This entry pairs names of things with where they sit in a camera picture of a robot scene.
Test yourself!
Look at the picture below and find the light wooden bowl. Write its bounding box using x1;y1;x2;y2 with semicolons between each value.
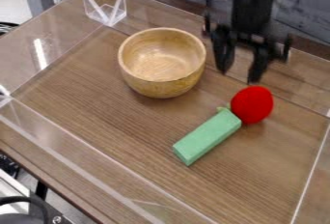
118;27;206;98

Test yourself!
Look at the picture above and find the red fuzzy ball fruit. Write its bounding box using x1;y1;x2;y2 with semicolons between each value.
230;86;274;125

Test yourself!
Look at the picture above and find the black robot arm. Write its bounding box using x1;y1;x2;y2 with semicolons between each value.
202;0;293;83

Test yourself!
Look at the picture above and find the green rectangular block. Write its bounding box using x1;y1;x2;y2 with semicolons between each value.
173;107;242;166

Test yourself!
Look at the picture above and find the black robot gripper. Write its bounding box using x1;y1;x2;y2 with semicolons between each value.
202;13;293;83

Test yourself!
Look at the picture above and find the clear acrylic corner bracket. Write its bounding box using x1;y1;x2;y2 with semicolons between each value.
83;0;128;27

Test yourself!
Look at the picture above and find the black cable bottom left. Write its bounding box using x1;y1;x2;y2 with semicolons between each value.
0;195;50;224

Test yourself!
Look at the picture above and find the clear acrylic tray enclosure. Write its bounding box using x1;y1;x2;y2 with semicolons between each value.
0;0;330;224

